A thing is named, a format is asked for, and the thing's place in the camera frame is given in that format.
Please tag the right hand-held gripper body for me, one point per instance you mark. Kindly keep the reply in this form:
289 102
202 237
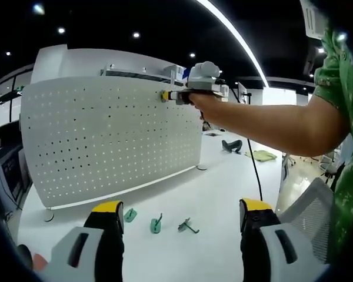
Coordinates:
204 79

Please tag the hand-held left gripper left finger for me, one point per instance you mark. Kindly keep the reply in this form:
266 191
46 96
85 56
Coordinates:
76 249

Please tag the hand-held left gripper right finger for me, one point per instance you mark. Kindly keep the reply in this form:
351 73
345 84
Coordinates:
282 249

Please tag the green hook assembly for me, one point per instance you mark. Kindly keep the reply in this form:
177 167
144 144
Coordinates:
156 224
161 100
130 216
188 226

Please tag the white perforated mounting plate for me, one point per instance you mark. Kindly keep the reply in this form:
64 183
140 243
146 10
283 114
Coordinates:
106 138

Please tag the person's right hand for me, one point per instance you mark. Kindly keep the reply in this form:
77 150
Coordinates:
209 107

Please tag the person's left hand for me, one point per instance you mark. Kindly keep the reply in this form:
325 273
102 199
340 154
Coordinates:
39 261

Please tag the white metal shelf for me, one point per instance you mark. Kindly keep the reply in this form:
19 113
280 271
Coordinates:
141 73

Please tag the black tripod stand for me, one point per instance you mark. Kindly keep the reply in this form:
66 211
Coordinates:
247 97

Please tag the grey mesh chair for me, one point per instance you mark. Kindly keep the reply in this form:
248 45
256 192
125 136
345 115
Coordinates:
309 211

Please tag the dark grey headband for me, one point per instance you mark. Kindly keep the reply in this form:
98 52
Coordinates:
232 145

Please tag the curved ceiling light strip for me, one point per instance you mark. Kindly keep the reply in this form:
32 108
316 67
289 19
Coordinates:
205 3

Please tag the yellow-green cloth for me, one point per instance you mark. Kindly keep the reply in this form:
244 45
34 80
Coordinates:
261 155

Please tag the ceiling air conditioner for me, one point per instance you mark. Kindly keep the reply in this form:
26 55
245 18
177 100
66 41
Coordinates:
311 17

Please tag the green patterned shirt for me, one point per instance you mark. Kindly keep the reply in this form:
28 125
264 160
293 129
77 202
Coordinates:
347 117

